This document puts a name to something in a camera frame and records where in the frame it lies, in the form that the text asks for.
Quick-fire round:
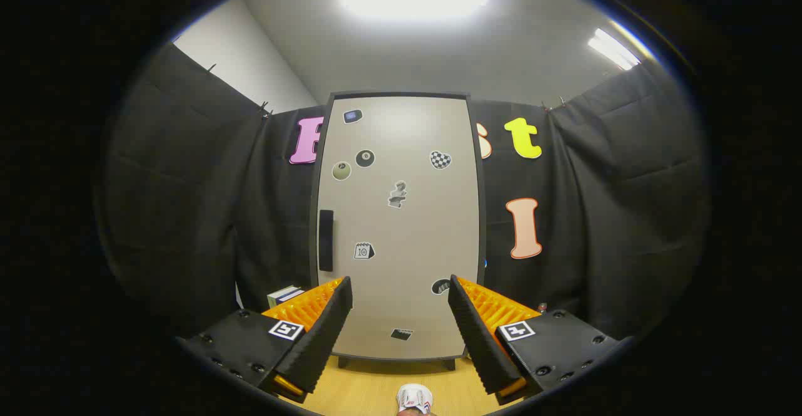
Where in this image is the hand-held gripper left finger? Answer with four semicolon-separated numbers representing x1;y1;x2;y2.
177;276;353;404

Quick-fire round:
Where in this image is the beige shoe cabinet door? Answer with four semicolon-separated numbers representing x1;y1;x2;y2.
316;96;482;361

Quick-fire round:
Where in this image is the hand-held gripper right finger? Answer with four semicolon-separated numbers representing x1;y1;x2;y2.
447;274;633;405

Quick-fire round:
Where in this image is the dark grey shoe cabinet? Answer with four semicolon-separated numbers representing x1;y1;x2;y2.
309;90;488;370

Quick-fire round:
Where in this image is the black door handle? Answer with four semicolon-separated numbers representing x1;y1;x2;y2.
320;210;334;272

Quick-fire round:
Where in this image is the narrow ceiling light strip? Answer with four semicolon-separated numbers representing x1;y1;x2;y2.
587;28;642;71

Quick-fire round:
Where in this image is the white shoe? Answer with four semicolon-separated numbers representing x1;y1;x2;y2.
397;384;434;415

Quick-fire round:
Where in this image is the black backdrop cloth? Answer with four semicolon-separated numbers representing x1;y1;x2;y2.
100;43;712;341

